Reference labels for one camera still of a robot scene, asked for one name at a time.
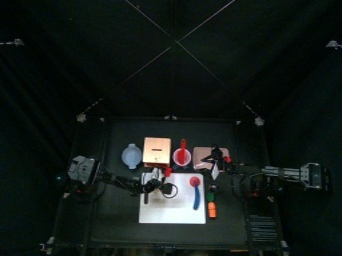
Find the wooden box red drawer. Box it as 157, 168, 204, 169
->
142, 136, 173, 169

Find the red plastic cup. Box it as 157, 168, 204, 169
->
171, 148, 194, 168

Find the light blue bowl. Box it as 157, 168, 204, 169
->
121, 143, 143, 170

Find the red spoon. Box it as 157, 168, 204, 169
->
179, 138, 189, 158

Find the white cutting board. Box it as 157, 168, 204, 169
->
138, 172, 208, 225

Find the blue handled dough cutter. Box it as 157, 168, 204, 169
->
189, 176, 204, 211

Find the thin diagonal brace cable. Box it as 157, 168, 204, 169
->
123, 0, 265, 126
77, 0, 237, 123

